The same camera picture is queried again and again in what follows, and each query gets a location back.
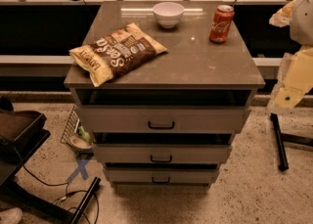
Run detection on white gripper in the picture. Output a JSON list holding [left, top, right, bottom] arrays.
[[267, 47, 313, 114]]

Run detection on brown chip bag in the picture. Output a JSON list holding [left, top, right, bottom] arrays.
[[69, 22, 167, 87]]

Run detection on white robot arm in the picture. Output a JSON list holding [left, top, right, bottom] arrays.
[[267, 0, 313, 114]]

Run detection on black stand leg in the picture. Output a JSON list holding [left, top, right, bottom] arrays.
[[270, 113, 313, 171]]

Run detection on red soda can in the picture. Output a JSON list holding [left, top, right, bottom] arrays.
[[209, 5, 235, 43]]

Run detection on grey drawer cabinet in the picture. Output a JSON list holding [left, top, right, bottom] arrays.
[[65, 1, 265, 171]]

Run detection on white ceramic bowl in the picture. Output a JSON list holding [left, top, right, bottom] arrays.
[[153, 2, 184, 28]]

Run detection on middle drawer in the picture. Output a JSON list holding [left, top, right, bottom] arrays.
[[92, 144, 231, 164]]

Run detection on drawer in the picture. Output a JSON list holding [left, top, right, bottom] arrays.
[[76, 106, 250, 133], [104, 168, 219, 184], [92, 144, 231, 164]]

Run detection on bottom drawer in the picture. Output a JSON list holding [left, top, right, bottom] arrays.
[[104, 168, 219, 184]]

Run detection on top drawer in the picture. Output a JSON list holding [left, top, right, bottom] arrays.
[[76, 106, 250, 133]]

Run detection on small bowl in basket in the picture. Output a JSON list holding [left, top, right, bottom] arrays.
[[69, 136, 91, 150]]

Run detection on black cart with tray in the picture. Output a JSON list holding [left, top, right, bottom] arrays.
[[0, 97, 101, 224]]

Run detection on white shoe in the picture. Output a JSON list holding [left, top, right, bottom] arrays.
[[0, 207, 22, 224]]

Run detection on wire basket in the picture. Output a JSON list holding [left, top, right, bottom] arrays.
[[61, 108, 92, 154]]

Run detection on black floor cable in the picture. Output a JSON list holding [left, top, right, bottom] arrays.
[[13, 148, 100, 224]]

